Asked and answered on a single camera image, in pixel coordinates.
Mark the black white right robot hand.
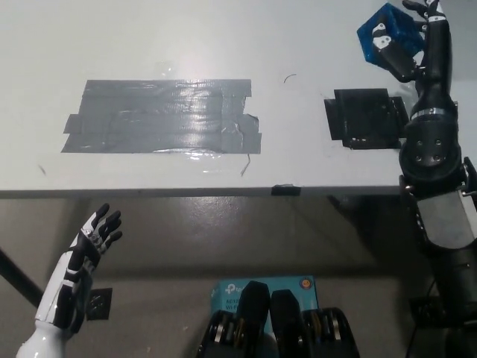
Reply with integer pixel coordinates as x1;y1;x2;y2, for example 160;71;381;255
371;0;458;117

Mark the teal router cardboard box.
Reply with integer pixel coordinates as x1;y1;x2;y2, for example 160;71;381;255
210;275;319;333

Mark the blue rubik's cube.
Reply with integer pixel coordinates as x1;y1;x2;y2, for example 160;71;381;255
356;2;426;70

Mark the grey duct tape patch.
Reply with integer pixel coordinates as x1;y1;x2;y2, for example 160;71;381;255
60;78;263;155

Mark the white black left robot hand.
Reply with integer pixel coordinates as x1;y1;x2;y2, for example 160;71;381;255
34;203;124;334

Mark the black tape square mark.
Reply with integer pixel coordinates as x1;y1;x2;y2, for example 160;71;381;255
323;88;408;151

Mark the black floor outlet plate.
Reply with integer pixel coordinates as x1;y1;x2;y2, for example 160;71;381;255
408;296;448;330
86;287;113;321

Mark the black table leg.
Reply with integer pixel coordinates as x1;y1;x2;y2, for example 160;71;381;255
0;247;45;307

